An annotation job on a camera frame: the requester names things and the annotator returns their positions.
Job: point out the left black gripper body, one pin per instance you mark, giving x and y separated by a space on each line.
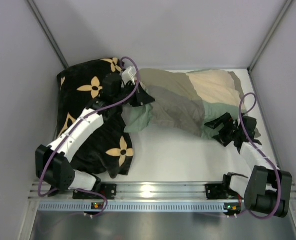
138 94

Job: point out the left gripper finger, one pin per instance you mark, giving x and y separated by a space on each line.
136 103
141 95

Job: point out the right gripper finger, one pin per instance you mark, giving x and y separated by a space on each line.
222 139
222 120

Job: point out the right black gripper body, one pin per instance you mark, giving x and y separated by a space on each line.
226 128

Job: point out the patchwork green beige pillowcase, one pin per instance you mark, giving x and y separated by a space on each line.
187 101

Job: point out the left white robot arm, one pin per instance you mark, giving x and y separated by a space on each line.
53 161

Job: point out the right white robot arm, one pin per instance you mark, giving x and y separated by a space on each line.
267 190

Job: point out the black floral pillow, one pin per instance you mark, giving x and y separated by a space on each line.
108 149

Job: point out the left corner aluminium profile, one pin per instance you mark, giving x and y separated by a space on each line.
46 31

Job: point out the corner aluminium profile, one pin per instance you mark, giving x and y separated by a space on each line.
271 32
46 31

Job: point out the right corner aluminium profile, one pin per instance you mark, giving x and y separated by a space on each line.
271 32

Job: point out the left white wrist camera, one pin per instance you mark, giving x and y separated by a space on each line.
129 75

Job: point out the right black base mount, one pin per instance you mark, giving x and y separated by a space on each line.
214 191

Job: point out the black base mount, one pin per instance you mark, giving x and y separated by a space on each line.
105 189
214 191

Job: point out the aluminium mounting rail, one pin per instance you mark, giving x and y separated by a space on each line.
131 191

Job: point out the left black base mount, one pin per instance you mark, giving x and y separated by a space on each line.
105 189

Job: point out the grey slotted cable duct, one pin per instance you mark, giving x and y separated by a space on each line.
178 207

